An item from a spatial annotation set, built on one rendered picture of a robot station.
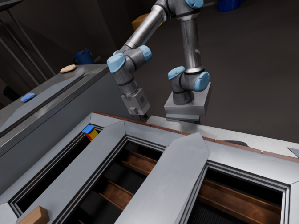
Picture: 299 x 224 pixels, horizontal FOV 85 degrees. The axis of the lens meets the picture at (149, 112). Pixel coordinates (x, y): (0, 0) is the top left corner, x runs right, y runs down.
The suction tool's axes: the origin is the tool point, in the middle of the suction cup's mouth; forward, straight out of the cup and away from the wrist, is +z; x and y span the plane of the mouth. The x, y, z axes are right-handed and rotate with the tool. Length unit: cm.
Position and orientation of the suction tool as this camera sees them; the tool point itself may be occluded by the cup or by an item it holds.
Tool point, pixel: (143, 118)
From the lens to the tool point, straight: 81.0
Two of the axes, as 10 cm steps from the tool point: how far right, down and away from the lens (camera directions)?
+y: 8.1, 0.5, -5.8
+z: 3.5, 7.6, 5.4
